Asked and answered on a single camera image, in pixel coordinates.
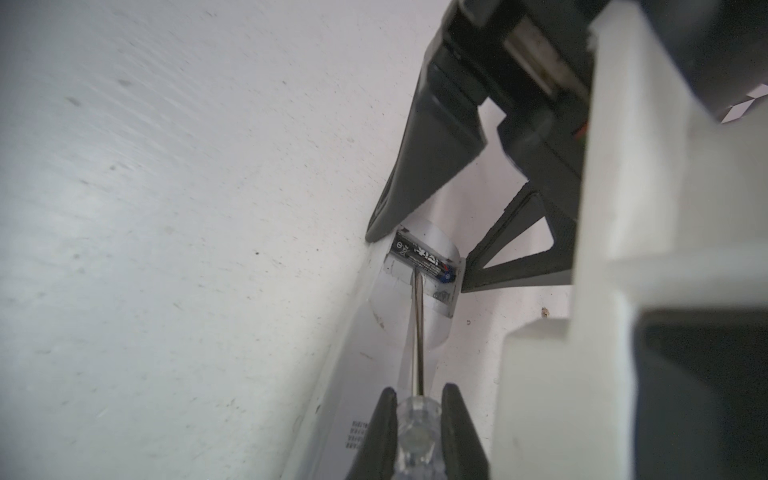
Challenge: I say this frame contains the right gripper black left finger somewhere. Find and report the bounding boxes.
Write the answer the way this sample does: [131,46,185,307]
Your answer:
[345,387,398,480]

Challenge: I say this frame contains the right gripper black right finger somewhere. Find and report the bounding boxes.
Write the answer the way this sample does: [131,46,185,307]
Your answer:
[440,383,489,480]

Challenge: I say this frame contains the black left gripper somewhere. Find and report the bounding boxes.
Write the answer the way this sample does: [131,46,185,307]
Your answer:
[365,1,602,293]

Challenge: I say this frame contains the clear-handled screwdriver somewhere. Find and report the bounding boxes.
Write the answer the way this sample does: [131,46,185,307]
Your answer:
[393,269,447,479]

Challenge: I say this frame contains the black AAA battery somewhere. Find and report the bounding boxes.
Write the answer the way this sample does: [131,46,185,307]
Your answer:
[390,232,457,284]

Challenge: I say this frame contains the white remote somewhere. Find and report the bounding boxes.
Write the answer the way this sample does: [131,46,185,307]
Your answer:
[280,216,463,479]

